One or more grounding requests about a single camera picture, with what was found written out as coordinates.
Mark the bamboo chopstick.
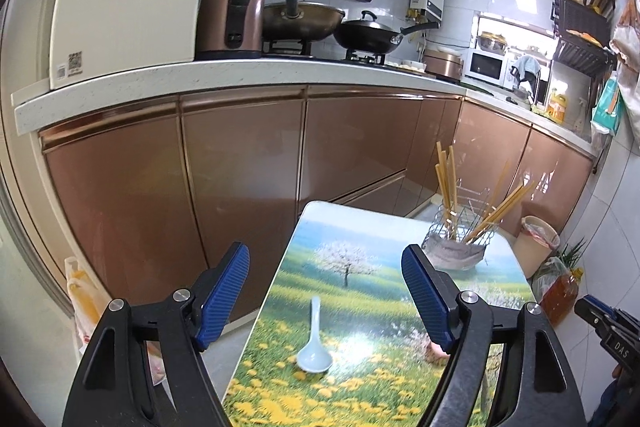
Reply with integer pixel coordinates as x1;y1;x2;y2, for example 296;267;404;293
482;159;511;220
447;145;459;230
470;180;530;238
462;180;537;245
439;150;454;230
435;164;450;225

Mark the light blue ceramic spoon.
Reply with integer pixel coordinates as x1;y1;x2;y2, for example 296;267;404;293
296;296;333;374

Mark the bamboo chopstick diagonal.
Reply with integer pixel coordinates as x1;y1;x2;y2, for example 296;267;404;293
436;141;450;227

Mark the amber cooking oil bottle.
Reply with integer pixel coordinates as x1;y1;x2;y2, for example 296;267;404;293
540;268;584;327

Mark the landscape print table mat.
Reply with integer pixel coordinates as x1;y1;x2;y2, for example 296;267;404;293
221;199;535;427

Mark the bamboo chopstick in holder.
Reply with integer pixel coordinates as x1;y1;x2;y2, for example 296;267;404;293
482;159;511;220
462;180;537;245

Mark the beige trash bin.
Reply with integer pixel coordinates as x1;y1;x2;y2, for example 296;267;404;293
513;216;560;279

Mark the teal hanging bag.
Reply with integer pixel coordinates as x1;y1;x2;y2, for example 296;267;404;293
591;76;623;135

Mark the yellow oil jug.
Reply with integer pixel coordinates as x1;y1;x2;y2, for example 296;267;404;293
544;89;567;124

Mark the rose gold rice cooker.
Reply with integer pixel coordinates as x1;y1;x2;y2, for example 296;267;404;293
422;49;463;81

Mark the white microwave oven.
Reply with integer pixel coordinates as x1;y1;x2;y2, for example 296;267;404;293
463;48;506;87

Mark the gas stove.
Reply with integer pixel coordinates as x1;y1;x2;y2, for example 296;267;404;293
262;38;385;66

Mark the black wok with lid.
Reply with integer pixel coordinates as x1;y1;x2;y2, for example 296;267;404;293
334;10;440;54

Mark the white hanging cloth bag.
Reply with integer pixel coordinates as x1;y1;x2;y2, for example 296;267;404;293
611;0;639;72

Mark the rose gold electric kettle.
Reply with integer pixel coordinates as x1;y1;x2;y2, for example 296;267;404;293
195;0;265;61

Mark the brass coloured wok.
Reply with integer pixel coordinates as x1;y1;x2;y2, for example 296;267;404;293
262;0;345;42

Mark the wire utensil holder basket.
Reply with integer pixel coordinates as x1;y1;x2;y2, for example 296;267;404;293
421;186;497;271

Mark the black wall dish rack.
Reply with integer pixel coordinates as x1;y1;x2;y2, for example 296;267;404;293
550;0;615;78

